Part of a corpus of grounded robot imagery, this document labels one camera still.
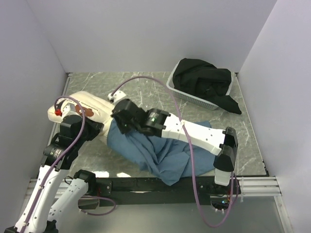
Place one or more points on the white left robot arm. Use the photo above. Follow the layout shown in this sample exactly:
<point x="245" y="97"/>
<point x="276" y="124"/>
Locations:
<point x="44" y="214"/>

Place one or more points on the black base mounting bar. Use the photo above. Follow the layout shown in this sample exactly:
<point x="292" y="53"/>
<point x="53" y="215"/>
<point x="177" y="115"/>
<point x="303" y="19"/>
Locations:
<point x="131" y="191"/>

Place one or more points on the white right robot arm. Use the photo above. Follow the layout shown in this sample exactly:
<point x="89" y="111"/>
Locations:
<point x="155" y="122"/>

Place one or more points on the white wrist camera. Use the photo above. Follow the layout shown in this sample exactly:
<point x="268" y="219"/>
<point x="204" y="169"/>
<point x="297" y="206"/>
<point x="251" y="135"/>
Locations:
<point x="65" y="109"/>
<point x="116" y="97"/>

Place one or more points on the black cloth in basket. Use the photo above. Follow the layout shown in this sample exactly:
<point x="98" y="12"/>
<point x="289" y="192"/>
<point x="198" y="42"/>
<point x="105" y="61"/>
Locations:
<point x="203" y="80"/>

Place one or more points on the grey plastic basket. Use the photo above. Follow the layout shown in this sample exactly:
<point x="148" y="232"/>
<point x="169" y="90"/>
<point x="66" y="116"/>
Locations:
<point x="187" y="97"/>

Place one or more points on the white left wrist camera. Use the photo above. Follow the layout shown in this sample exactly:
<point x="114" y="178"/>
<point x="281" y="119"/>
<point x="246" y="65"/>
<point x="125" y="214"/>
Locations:
<point x="65" y="109"/>

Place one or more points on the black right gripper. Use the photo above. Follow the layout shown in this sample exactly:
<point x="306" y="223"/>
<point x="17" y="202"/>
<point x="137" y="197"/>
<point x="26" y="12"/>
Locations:
<point x="123" y="129"/>

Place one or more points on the cream pillow with bear print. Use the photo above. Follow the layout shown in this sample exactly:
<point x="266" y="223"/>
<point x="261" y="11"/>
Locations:
<point x="95" y="109"/>

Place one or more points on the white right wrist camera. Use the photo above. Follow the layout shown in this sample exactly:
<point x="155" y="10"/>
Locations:
<point x="116" y="97"/>

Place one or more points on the blue fabric pillowcase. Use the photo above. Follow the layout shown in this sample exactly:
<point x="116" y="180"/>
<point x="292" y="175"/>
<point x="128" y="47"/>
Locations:
<point x="167" y="159"/>

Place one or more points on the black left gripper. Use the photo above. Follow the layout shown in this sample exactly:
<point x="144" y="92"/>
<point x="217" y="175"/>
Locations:
<point x="95" y="127"/>

